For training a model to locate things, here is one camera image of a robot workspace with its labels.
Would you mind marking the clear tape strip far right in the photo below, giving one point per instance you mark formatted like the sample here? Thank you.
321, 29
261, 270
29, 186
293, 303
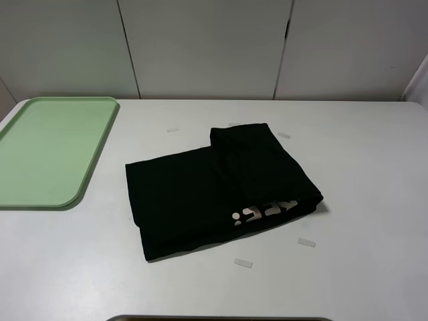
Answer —
284, 135

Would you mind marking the black short sleeve t-shirt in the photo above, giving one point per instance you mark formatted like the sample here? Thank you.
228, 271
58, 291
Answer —
244, 182

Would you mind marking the clear tape strip near right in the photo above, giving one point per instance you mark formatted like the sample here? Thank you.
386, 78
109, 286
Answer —
306, 242

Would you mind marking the clear tape strip near centre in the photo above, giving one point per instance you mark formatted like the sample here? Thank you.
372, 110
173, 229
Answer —
243, 263

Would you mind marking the light green plastic tray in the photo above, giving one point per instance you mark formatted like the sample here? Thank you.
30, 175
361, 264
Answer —
49, 149

